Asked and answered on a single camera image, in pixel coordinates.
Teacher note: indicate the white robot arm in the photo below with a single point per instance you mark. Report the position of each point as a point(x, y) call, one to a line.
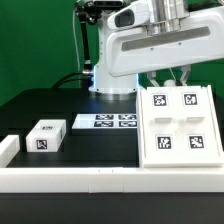
point(151, 35)

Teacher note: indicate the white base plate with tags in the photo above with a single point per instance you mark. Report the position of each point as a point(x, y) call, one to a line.
point(105, 121)

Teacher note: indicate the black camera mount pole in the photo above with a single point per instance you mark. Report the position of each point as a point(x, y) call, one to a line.
point(87, 14)

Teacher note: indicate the small white tagged box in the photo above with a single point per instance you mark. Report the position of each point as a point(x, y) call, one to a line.
point(46, 136)

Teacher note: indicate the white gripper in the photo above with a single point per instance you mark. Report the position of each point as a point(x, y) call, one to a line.
point(200, 39)

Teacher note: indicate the white cabinet body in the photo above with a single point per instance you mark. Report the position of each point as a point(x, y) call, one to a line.
point(177, 127)

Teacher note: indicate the white U-shaped fence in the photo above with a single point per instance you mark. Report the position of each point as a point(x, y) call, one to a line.
point(100, 180)

